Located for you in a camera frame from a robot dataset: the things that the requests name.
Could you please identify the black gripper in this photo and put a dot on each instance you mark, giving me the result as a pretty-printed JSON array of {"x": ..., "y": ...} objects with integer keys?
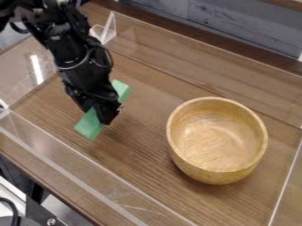
[{"x": 90, "y": 88}]

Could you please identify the green rectangular block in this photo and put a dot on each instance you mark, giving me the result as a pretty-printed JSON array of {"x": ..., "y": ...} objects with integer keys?
[{"x": 90, "y": 126}]

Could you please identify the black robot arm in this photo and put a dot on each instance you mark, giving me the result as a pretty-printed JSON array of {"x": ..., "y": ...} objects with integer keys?
[{"x": 59, "y": 27}]

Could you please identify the brown wooden bowl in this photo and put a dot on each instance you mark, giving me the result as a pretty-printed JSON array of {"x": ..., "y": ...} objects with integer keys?
[{"x": 217, "y": 140}]

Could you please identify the black equipment with bolt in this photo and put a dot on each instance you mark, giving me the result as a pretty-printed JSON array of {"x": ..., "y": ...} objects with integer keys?
[{"x": 38, "y": 216}]

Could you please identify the clear acrylic corner bracket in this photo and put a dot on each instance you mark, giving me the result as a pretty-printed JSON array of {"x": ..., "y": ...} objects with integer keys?
[{"x": 106, "y": 33}]

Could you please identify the clear acrylic tray wall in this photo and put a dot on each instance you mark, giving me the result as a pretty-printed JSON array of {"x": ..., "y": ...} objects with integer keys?
[{"x": 119, "y": 179}]

